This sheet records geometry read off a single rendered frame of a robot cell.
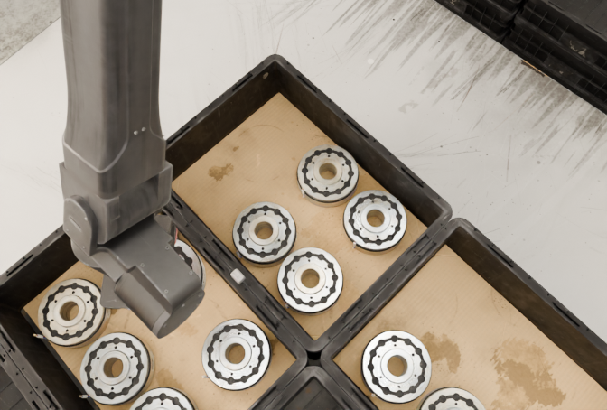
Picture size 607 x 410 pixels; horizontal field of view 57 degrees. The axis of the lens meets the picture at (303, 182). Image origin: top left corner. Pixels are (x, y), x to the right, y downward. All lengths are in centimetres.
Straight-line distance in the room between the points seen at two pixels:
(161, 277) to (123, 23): 22
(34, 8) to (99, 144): 205
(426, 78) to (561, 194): 35
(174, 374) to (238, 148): 39
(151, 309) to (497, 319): 59
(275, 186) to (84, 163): 56
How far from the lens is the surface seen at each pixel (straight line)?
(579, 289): 114
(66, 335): 95
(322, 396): 90
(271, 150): 98
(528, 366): 95
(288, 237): 90
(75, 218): 48
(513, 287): 90
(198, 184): 98
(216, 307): 92
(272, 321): 82
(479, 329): 93
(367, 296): 81
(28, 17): 244
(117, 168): 43
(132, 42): 37
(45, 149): 125
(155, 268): 50
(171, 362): 92
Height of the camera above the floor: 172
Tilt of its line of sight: 69 degrees down
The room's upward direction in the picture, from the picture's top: 4 degrees counter-clockwise
